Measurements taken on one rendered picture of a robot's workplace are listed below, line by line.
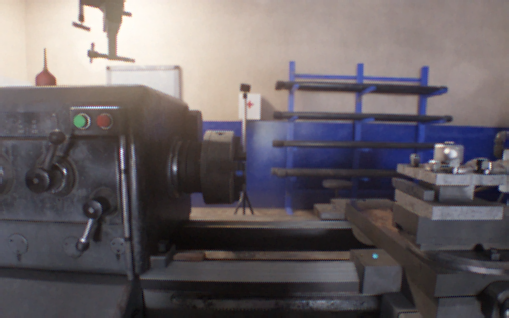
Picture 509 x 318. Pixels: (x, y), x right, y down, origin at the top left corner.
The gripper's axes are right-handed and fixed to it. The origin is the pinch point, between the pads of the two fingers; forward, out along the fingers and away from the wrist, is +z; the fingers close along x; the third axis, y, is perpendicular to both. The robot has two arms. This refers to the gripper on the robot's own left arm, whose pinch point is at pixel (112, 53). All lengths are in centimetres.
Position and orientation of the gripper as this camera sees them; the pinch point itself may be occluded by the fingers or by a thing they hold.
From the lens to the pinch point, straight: 97.9
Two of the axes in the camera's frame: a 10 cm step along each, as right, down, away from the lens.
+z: -0.1, 9.9, 1.1
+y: 8.2, -0.5, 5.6
